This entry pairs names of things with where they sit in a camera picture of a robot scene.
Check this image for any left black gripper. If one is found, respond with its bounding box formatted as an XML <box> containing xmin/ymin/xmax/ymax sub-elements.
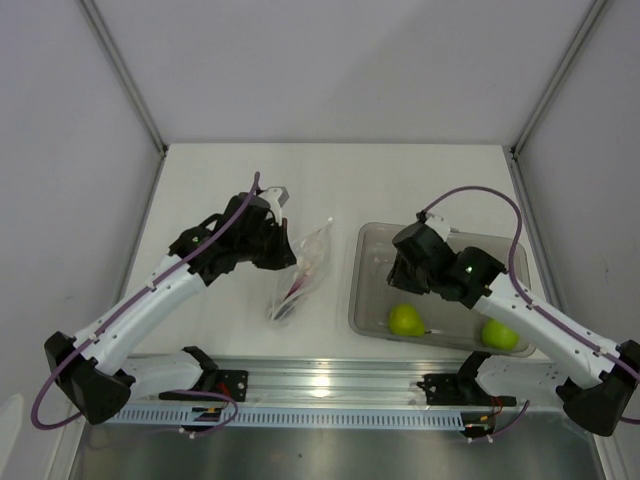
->
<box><xmin>237</xmin><ymin>217</ymin><xmax>296</xmax><ymax>270</ymax></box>

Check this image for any polka dot zip top bag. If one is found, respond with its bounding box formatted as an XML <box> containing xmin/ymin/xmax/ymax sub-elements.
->
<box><xmin>266</xmin><ymin>217</ymin><xmax>334</xmax><ymax>325</ymax></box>

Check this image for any purple eggplant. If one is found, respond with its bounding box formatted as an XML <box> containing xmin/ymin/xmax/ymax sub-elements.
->
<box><xmin>284</xmin><ymin>276</ymin><xmax>313</xmax><ymax>300</ymax></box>

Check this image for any green pear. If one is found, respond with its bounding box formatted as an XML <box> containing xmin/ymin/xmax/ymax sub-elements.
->
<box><xmin>387</xmin><ymin>304</ymin><xmax>428</xmax><ymax>337</ymax></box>

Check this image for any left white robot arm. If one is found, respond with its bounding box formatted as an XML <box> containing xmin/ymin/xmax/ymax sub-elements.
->
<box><xmin>44</xmin><ymin>187</ymin><xmax>296</xmax><ymax>425</ymax></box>

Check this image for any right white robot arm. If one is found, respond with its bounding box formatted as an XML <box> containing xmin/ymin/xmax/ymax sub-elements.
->
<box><xmin>387</xmin><ymin>222</ymin><xmax>639</xmax><ymax>437</ymax></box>

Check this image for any clear plastic food bin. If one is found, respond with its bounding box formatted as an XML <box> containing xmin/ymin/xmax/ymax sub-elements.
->
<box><xmin>348</xmin><ymin>222</ymin><xmax>535</xmax><ymax>357</ymax></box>

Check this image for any green apple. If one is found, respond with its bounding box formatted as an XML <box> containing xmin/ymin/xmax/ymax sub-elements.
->
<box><xmin>481</xmin><ymin>319</ymin><xmax>519</xmax><ymax>351</ymax></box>

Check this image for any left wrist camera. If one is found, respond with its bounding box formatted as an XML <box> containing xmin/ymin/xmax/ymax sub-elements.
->
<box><xmin>258</xmin><ymin>186</ymin><xmax>289</xmax><ymax>225</ymax></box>

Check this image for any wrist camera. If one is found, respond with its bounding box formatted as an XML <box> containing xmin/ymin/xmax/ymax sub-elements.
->
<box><xmin>258</xmin><ymin>186</ymin><xmax>289</xmax><ymax>225</ymax></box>
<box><xmin>416</xmin><ymin>211</ymin><xmax>451</xmax><ymax>241</ymax></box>

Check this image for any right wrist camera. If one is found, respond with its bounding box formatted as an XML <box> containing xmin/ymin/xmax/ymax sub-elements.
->
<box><xmin>416</xmin><ymin>211</ymin><xmax>451</xmax><ymax>241</ymax></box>

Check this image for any aluminium mounting rail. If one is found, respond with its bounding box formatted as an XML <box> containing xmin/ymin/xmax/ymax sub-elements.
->
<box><xmin>124</xmin><ymin>355</ymin><xmax>576</xmax><ymax>409</ymax></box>

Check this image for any right black base bracket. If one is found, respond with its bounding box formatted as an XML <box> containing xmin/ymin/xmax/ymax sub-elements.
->
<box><xmin>416</xmin><ymin>373</ymin><xmax>517</xmax><ymax>407</ymax></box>

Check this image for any black base bracket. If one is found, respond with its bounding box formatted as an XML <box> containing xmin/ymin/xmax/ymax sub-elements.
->
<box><xmin>416</xmin><ymin>373</ymin><xmax>517</xmax><ymax>407</ymax></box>
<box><xmin>199</xmin><ymin>370</ymin><xmax>249</xmax><ymax>403</ymax></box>

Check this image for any left black base bracket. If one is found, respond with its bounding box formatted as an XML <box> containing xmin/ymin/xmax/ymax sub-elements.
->
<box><xmin>199</xmin><ymin>370</ymin><xmax>249</xmax><ymax>403</ymax></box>

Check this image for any white slotted cable duct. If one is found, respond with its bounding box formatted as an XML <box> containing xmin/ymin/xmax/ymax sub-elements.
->
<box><xmin>110</xmin><ymin>405</ymin><xmax>472</xmax><ymax>431</ymax></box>

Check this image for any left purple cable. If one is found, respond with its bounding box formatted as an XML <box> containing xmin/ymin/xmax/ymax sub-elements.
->
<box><xmin>30</xmin><ymin>171</ymin><xmax>263</xmax><ymax>431</ymax></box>

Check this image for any left aluminium frame post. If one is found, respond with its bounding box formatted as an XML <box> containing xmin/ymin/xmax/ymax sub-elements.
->
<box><xmin>77</xmin><ymin>0</ymin><xmax>168</xmax><ymax>154</ymax></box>

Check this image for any aluminium frame post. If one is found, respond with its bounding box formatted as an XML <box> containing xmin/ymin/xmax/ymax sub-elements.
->
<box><xmin>509</xmin><ymin>0</ymin><xmax>614</xmax><ymax>154</ymax></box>
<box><xmin>77</xmin><ymin>0</ymin><xmax>168</xmax><ymax>154</ymax></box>

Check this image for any right aluminium frame post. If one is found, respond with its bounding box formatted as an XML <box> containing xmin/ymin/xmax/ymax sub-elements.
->
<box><xmin>509</xmin><ymin>0</ymin><xmax>614</xmax><ymax>154</ymax></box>

